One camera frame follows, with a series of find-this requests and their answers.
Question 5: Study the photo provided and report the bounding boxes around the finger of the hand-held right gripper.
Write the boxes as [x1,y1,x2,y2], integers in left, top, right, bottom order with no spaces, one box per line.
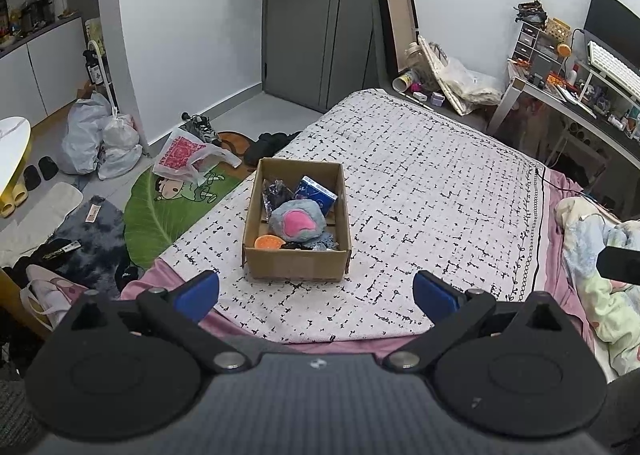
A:
[597,245,640,284]

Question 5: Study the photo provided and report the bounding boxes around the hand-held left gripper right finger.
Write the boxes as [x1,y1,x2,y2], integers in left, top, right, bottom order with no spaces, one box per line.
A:
[382,270,572,372]

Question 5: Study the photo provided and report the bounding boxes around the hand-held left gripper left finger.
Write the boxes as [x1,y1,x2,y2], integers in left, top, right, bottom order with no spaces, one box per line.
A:
[65,270,253,372]

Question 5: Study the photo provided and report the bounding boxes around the brown cardboard box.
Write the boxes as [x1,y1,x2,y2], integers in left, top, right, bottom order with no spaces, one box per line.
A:
[241,158,352,281]

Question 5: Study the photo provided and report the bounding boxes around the light blue cloth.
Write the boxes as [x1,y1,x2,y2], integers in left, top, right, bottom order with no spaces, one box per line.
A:
[312,229,341,252]

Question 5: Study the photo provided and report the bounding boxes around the grey fluffy plush pink patch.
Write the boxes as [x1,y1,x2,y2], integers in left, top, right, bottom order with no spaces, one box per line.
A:
[268,199,328,242]

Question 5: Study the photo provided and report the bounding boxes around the dark patterned packet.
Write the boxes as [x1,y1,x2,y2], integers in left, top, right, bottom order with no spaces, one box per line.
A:
[260,179,296,217]

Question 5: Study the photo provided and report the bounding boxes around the blue packet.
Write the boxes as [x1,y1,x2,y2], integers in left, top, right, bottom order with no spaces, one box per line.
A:
[293,176,339,217]

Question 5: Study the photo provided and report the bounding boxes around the pastel printed quilt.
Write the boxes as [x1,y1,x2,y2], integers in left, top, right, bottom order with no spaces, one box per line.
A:
[554,195,640,377]

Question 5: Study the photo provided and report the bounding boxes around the green leaf rug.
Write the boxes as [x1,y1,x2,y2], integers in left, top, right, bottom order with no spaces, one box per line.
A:
[122,162,257,272]

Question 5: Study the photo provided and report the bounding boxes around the red white plastic bag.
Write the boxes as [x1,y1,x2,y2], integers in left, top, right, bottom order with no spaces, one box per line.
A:
[151,129,243,187]

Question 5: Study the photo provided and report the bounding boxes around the pink white tote bag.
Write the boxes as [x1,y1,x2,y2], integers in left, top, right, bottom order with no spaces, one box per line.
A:
[20,264,89,332]

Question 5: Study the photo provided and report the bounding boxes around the brown round mat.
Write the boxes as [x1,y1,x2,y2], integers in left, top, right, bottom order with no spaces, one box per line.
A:
[216,132,257,167]

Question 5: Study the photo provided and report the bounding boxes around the pair of dark shoes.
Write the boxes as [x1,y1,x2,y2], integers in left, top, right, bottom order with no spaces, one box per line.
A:
[179,112,222,147]

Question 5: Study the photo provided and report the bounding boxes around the black clothes pile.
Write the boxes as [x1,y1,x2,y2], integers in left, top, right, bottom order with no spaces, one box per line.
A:
[257,131,302,157]

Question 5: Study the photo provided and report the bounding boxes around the white desk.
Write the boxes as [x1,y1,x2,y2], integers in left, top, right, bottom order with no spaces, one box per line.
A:
[486,62,640,186]

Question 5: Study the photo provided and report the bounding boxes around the white floor mat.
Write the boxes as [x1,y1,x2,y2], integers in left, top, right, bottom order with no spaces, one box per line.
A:
[0,182,84,267]

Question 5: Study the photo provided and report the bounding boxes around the grey plastic bag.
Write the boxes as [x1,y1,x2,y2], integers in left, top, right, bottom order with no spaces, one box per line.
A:
[61,92,114,176]

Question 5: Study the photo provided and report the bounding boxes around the black slippers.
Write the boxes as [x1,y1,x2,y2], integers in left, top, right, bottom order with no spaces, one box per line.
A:
[22,155,59,192]

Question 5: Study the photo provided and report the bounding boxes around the white keyboard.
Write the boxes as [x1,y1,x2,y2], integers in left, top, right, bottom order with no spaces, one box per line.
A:
[587,40,640,92]

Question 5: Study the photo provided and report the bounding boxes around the yellow slippers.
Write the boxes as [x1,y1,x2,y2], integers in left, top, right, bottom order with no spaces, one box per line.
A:
[0,180,29,219]

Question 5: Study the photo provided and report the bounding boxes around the clear bag with board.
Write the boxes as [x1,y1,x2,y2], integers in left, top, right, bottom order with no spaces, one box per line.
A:
[416,35,504,117]

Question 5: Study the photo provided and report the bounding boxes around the paper cup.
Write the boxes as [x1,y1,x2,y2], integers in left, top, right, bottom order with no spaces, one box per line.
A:
[392,68,419,93]

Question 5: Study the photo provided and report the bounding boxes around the white round table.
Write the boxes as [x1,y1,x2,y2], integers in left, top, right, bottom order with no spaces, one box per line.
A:
[0,116,32,197]

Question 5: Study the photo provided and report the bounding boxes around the clear jar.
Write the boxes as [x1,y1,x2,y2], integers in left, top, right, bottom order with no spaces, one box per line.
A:
[405,41,427,68]

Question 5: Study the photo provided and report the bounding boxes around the grey drawer organizer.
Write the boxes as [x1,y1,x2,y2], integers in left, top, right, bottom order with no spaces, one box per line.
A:
[514,20,549,62]

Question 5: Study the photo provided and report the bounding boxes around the wicker basket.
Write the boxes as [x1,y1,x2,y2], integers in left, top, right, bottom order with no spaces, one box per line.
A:
[544,17,572,44]

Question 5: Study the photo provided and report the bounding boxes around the black monitor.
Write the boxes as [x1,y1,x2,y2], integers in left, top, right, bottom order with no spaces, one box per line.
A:
[583,0,640,72]

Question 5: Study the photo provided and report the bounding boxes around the black bottle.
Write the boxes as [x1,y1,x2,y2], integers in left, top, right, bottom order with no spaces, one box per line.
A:
[82,50,107,87]

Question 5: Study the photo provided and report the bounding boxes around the white kitchen cabinet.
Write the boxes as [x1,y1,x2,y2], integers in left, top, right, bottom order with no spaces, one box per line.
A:
[0,16,92,132]

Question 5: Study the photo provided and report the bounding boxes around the black framed board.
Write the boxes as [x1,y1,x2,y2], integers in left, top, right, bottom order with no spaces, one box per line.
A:
[375,0,422,80]

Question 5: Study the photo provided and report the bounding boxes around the dark grey door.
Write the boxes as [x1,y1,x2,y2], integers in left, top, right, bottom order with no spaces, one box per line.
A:
[262,0,402,114]

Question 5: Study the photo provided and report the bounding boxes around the black cable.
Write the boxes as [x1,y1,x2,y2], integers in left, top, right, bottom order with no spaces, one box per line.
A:
[529,166,587,297]

